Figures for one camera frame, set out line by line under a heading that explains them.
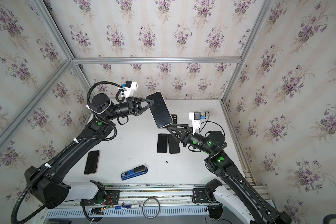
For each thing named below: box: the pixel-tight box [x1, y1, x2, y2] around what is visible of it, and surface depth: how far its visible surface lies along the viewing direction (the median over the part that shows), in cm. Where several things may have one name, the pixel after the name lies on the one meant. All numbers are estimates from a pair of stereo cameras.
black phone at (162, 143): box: [156, 133, 168, 153], surface depth 95 cm
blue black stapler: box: [120, 165, 148, 181], surface depth 80 cm
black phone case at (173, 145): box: [168, 133, 180, 154], surface depth 93 cm
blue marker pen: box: [114, 203, 141, 210], surface depth 71 cm
